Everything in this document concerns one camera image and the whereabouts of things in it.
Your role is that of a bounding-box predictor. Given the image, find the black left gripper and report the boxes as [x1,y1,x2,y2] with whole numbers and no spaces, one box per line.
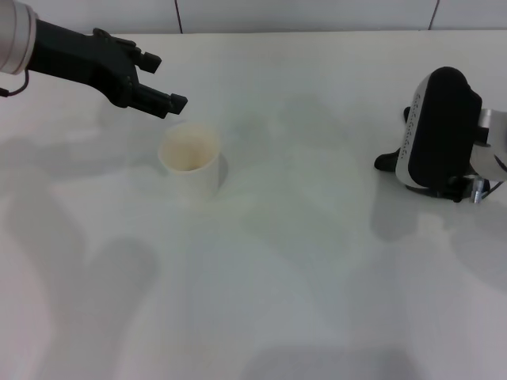
[29,19,189,120]

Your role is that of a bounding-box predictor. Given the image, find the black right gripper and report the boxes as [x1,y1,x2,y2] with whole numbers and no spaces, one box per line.
[429,176,475,204]

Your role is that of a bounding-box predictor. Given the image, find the dark blue rag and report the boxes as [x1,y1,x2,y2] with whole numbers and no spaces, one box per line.
[374,105,440,197]

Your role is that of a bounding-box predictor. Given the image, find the white paper cup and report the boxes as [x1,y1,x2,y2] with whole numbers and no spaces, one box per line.
[158,122,222,197]

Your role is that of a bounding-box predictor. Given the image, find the silver right gripper cable connector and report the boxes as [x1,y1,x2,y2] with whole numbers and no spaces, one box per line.
[467,177,494,205]

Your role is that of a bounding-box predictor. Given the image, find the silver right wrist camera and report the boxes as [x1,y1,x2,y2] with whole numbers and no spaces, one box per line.
[395,66,484,191]

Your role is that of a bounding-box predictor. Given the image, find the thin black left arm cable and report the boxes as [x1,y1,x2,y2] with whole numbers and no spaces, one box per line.
[0,70,31,98]

